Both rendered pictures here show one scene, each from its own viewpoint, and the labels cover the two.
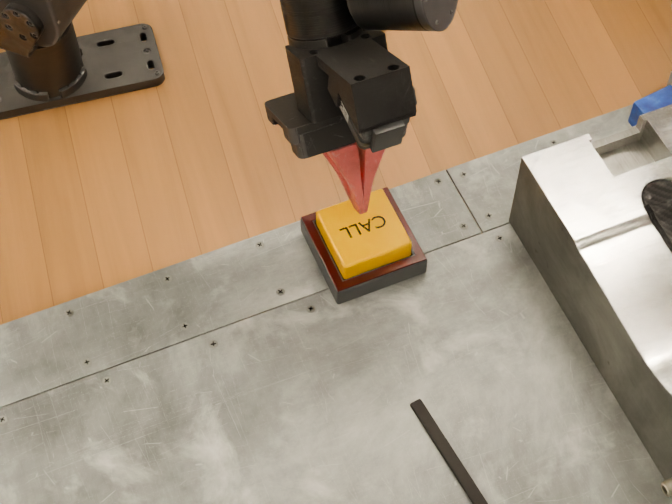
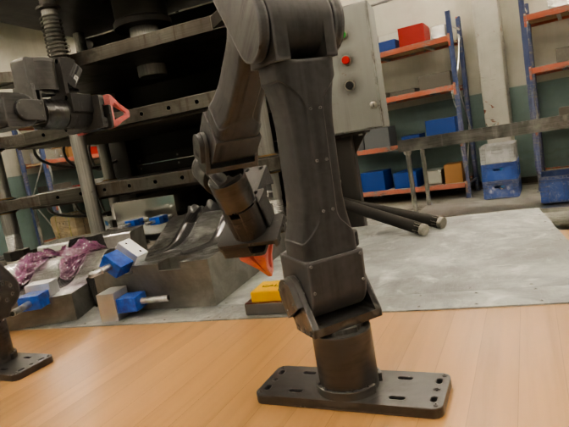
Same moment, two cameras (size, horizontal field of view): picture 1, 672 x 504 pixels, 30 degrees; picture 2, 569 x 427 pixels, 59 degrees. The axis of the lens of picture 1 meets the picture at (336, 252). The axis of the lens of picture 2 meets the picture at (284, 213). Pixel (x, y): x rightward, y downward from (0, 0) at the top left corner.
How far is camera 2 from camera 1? 1.42 m
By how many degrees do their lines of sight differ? 106
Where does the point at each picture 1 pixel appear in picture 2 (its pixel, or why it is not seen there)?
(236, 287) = not seen: hidden behind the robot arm
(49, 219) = (406, 335)
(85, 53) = (315, 388)
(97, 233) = (383, 326)
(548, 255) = (227, 277)
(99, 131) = not seen: hidden behind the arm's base
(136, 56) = (284, 378)
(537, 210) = (218, 268)
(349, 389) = not seen: hidden behind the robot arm
